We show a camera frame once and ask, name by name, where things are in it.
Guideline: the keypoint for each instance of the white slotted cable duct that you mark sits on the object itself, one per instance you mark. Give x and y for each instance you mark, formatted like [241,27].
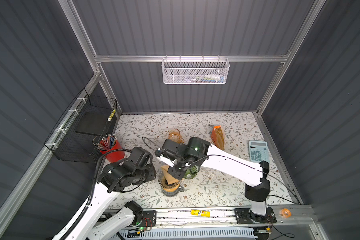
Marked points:
[190,233]

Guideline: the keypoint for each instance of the grey glass dripper cone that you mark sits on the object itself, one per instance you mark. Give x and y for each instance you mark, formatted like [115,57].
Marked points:
[163,181]

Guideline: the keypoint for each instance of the orange tape roll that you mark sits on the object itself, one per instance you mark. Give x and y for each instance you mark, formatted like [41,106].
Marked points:
[285,213]

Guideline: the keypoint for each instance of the yellow marker on rail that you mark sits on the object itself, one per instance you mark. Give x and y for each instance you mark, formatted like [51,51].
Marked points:
[200,213]

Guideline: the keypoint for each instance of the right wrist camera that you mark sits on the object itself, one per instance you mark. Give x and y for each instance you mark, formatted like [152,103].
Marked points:
[166,161]

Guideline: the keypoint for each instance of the white mesh wall basket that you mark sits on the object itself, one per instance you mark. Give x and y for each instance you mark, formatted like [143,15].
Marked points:
[195,71]

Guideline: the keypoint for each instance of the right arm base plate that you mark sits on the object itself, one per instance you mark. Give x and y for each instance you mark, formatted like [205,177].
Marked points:
[245,216]

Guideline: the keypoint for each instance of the black wire wall basket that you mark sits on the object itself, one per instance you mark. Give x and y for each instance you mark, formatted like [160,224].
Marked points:
[75,138]

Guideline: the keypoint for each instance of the yellow marker in basket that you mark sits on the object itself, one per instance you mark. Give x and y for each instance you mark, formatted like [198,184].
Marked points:
[111,115]

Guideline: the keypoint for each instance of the light blue calculator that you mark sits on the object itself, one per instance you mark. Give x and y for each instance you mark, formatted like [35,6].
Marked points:
[258,151]

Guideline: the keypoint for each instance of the wooden dripper ring base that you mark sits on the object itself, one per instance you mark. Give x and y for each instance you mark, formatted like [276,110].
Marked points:
[171,189]

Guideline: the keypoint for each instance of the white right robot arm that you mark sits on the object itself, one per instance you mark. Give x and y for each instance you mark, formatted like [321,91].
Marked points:
[254,175]

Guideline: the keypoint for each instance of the clear grey glass carafe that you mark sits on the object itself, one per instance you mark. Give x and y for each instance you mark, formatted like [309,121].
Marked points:
[181,189]

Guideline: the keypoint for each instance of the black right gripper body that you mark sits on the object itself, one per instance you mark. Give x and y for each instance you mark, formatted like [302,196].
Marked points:
[178,168]

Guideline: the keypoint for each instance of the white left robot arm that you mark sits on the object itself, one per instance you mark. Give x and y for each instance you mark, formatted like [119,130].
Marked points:
[82,224]

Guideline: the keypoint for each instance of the orange coffee filter pack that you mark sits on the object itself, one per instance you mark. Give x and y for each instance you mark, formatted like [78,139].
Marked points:
[218,137]

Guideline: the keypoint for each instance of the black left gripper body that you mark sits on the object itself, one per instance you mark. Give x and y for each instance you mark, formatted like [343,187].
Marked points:
[147,174]

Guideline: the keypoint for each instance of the amber glass carafe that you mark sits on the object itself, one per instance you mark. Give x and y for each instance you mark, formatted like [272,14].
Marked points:
[175,136]

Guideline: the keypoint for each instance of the green glass dripper cone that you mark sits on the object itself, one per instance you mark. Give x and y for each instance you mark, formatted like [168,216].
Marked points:
[191,173]

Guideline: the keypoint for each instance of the red pencil cup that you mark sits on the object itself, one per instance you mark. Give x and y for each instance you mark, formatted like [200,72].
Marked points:
[109,143]

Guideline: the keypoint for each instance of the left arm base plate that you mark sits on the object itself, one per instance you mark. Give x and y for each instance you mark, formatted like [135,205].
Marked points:
[148,219]

